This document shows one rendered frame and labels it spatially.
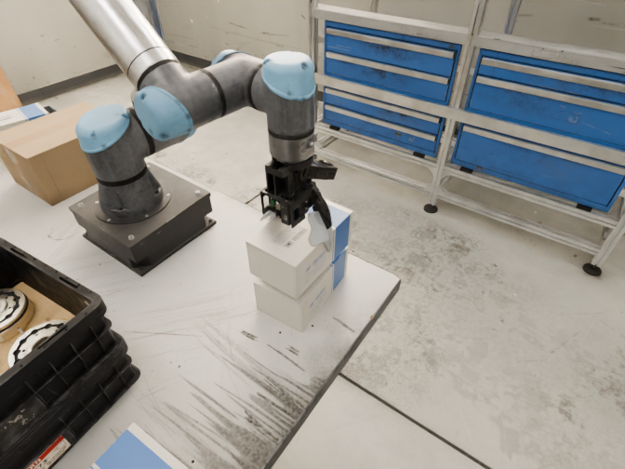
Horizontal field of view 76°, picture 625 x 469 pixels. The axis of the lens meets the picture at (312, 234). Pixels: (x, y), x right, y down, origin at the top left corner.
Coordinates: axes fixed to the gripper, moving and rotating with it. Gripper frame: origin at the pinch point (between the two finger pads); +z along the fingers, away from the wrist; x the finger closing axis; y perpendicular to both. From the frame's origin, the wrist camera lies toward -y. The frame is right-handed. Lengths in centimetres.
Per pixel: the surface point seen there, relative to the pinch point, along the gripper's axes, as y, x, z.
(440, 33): -137, -26, -4
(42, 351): 45.1, -10.8, -6.1
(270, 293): 10.1, -0.9, 9.1
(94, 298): 35.6, -13.4, -6.1
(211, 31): -225, -271, 52
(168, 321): 24.0, -18.5, 17.0
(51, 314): 39.7, -26.7, 3.9
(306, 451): 8, 6, 87
